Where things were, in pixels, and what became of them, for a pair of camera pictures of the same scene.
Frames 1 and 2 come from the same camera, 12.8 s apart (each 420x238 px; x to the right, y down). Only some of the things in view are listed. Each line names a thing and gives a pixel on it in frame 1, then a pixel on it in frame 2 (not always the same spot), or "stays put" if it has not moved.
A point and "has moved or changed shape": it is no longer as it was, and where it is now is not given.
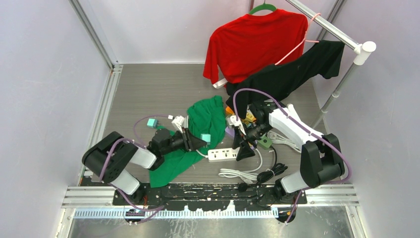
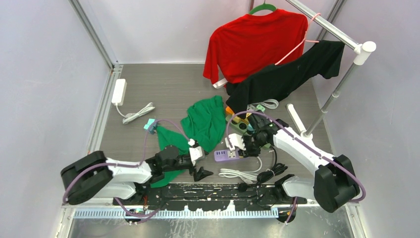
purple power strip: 231,132 has moved or changed shape
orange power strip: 229,110 stays put
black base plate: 262,197 stays put
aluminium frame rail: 116,69 stays put
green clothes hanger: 264,6 stays put
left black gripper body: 181,141 → 182,163
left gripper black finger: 195,143 → 201,174
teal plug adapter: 152,123 has moved or changed shape
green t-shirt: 207,117 stays put
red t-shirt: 251,41 stays put
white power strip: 223,154 → 119,96
